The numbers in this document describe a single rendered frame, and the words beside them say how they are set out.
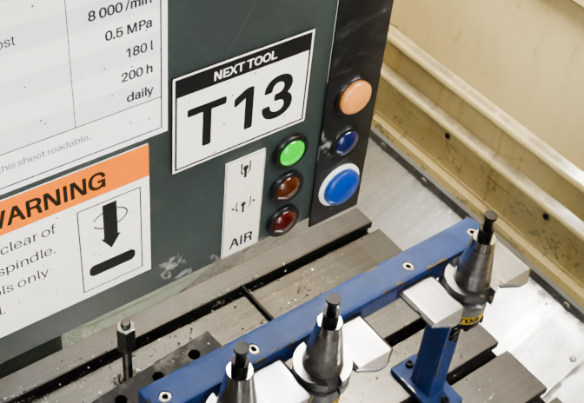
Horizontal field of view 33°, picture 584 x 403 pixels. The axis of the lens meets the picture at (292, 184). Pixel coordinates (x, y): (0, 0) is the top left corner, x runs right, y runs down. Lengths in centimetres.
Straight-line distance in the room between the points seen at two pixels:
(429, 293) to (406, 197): 68
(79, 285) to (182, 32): 17
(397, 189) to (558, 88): 43
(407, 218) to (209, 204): 119
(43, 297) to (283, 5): 22
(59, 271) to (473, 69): 114
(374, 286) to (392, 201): 70
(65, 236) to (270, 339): 52
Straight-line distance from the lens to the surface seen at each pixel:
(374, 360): 108
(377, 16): 63
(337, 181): 69
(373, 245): 163
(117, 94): 53
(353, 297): 112
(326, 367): 104
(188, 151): 59
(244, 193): 64
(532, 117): 159
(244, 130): 60
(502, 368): 152
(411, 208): 181
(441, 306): 115
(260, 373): 106
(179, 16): 53
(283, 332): 108
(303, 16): 58
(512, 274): 120
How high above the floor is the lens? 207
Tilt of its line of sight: 43 degrees down
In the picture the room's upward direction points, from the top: 7 degrees clockwise
